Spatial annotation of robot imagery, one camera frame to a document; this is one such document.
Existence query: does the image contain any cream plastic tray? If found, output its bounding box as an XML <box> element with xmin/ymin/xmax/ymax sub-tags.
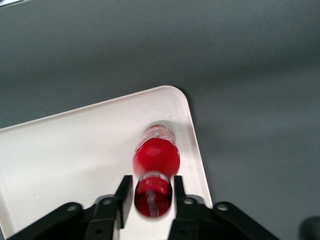
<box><xmin>0</xmin><ymin>84</ymin><xmax>214</xmax><ymax>240</ymax></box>

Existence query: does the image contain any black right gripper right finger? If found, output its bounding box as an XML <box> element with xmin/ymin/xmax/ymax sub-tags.
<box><xmin>169</xmin><ymin>175</ymin><xmax>280</xmax><ymax>240</ymax></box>

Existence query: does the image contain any red coke bottle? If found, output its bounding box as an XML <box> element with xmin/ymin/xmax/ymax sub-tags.
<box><xmin>132</xmin><ymin>120</ymin><xmax>182</xmax><ymax>219</ymax></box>

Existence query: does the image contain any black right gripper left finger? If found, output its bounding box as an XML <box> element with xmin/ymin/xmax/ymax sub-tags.
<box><xmin>9</xmin><ymin>174</ymin><xmax>134</xmax><ymax>240</ymax></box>

